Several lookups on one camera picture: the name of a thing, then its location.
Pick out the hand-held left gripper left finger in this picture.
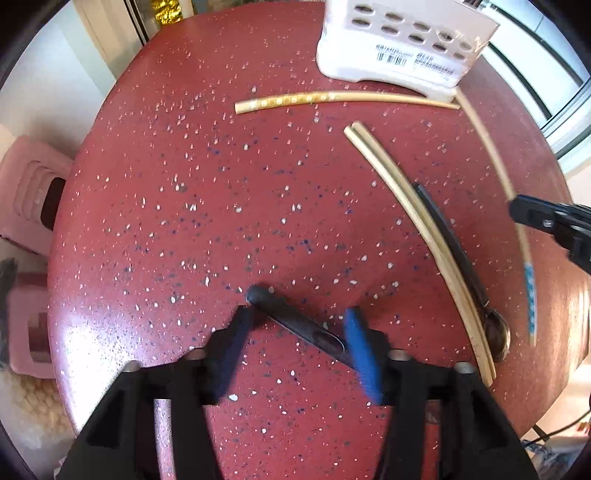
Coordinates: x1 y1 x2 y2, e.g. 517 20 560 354
55 306 257 480

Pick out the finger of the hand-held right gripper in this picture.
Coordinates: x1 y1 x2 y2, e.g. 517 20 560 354
508 195 574 234

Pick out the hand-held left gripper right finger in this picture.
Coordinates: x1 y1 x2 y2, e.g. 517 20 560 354
342 307 539 480

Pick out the black plastic spoon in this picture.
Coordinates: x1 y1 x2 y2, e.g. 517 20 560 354
412 183 511 361
246 285 359 370

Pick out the blue dotted pale chopstick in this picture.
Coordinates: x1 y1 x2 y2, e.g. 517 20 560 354
455 88 539 348

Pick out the white plastic utensil holder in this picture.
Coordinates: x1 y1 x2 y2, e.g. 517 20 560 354
316 0 502 103

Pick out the yellow dotted pale chopstick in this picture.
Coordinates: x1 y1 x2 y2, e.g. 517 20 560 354
235 91 461 115

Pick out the cream knobbly mat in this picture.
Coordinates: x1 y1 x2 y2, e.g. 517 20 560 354
9 371 77 450

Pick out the low pink plastic stool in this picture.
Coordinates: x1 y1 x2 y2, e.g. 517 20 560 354
6 272 62 380

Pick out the stack of pink plastic stools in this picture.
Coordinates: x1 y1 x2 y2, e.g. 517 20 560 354
0 137 75 257

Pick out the gold foil bag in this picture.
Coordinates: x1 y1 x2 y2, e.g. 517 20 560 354
150 0 188 23

